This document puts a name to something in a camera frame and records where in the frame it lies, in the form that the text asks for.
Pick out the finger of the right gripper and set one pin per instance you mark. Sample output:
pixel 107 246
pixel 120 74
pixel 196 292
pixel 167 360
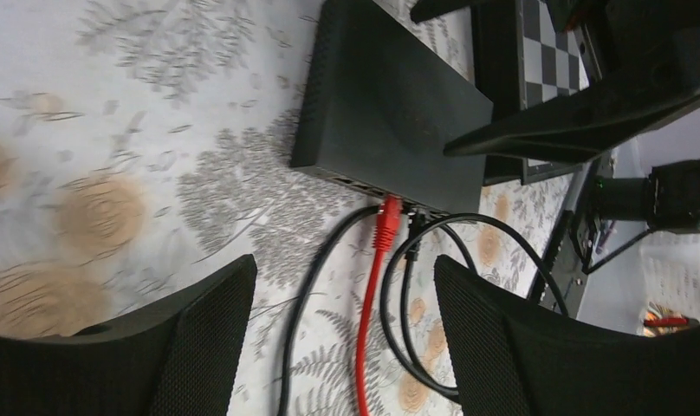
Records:
pixel 577 128
pixel 425 10

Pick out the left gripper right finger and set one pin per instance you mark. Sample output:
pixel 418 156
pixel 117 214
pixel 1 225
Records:
pixel 513 357

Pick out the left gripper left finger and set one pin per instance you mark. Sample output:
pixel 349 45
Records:
pixel 176 356

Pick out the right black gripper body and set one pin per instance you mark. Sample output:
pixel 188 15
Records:
pixel 613 36

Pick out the black router box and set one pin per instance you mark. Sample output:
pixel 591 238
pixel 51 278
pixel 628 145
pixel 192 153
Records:
pixel 378 108

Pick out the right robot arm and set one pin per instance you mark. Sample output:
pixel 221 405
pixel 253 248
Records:
pixel 668 199

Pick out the checkered chess board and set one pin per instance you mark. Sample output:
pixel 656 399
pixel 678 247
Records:
pixel 520 61

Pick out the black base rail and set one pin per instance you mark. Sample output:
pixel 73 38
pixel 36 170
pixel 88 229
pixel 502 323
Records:
pixel 572 237

